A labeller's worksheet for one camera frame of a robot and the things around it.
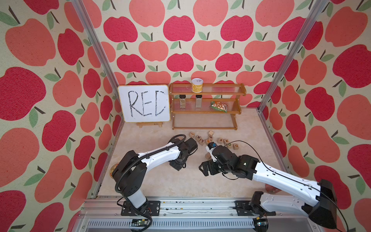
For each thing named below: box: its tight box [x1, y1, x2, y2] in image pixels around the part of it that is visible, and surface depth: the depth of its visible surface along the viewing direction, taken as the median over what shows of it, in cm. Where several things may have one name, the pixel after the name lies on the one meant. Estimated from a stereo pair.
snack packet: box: [210, 101, 228, 113], surface depth 97 cm
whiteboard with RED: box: [117, 84, 171, 123], surface depth 103 cm
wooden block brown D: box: [232, 143, 240, 150], surface depth 98 cm
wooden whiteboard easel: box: [136, 121, 163, 129], surface depth 107 cm
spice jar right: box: [195, 94, 203, 109], surface depth 98 cm
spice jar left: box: [178, 94, 186, 109], surface depth 98 cm
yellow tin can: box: [191, 77, 204, 94], surface depth 91 cm
